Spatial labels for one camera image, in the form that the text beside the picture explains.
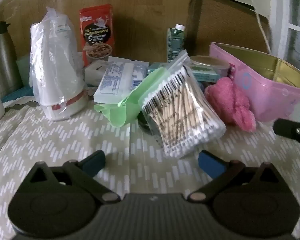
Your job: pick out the beige patterned tablecloth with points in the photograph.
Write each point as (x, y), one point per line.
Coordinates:
(65, 140)

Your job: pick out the light green container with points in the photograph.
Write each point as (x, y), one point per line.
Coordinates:
(23, 70)

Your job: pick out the bagged stack of paper cups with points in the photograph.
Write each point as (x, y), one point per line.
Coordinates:
(55, 80)

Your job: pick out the white wet wipes pack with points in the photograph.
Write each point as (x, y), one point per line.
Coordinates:
(115, 80)

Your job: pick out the small white tissue packet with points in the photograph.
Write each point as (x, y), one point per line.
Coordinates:
(95, 72)

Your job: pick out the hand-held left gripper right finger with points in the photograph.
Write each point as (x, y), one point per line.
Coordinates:
(210, 163)

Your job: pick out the pink storage box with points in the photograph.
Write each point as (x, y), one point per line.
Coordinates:
(260, 90)

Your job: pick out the stainless steel thermos jug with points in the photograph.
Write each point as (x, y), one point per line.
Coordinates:
(2, 62)

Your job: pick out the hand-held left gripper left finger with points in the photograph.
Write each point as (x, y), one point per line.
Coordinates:
(93, 162)

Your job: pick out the green drink carton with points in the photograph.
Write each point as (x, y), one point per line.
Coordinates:
(175, 42)

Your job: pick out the brown cardboard panel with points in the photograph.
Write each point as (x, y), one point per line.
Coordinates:
(140, 17)

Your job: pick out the teal small box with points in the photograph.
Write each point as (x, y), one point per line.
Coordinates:
(205, 75)

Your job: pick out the green plastic bag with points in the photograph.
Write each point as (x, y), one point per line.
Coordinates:
(125, 107)

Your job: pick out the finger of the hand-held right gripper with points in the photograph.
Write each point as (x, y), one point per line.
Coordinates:
(287, 128)

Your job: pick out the red cereal box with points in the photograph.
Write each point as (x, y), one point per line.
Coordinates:
(97, 35)

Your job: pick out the pink fluffy cloth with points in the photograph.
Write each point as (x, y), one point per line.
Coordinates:
(227, 102)

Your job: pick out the teal cloth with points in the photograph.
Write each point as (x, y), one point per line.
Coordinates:
(17, 92)

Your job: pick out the round metal tin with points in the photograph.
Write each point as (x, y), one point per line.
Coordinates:
(210, 63)

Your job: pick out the white window frame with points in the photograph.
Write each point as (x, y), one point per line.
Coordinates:
(277, 17)

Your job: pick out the bag of cotton swabs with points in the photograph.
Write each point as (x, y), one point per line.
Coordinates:
(180, 110)

